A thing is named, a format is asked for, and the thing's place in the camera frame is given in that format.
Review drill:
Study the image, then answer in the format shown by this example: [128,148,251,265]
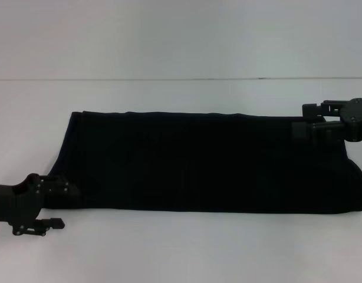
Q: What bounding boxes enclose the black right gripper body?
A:
[339,97,362,143]

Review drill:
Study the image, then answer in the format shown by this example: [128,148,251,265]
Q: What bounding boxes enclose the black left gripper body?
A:
[0,173,45,236]

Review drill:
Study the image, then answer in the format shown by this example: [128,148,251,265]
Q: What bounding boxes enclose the black t-shirt with FREE print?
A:
[47,110,362,215]

